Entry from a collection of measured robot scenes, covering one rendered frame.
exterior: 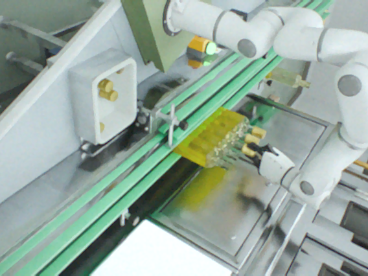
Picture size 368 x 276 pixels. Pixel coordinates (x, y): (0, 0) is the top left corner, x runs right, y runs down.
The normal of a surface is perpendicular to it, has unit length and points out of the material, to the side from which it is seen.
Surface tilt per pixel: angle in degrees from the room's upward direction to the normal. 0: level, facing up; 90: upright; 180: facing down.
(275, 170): 106
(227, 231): 90
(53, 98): 0
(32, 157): 0
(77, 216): 90
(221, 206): 90
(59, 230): 90
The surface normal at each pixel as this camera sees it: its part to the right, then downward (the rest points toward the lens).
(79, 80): -0.54, 0.49
